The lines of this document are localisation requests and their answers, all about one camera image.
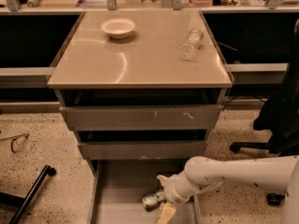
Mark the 7up soda can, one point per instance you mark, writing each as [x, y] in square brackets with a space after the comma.
[153, 199]

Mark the grey drawer cabinet with countertop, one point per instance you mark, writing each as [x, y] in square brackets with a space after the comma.
[142, 69]

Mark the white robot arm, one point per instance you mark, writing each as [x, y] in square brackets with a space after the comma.
[200, 174]

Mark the black office chair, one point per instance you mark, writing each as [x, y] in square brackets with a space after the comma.
[280, 113]

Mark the white paper bowl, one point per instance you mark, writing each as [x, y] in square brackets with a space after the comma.
[118, 28]

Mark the clear plastic water bottle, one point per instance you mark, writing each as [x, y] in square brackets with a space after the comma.
[189, 47]

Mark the thin metal wire frame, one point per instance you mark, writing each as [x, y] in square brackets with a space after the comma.
[17, 142]

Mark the grey top drawer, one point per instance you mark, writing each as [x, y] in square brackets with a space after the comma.
[140, 117]

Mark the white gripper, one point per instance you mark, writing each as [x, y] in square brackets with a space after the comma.
[172, 192]

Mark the grey middle drawer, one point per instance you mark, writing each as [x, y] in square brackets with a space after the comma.
[141, 150]

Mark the grey open bottom drawer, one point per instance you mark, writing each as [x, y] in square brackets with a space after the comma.
[119, 187]

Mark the black chair base leg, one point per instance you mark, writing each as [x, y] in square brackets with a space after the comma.
[19, 203]

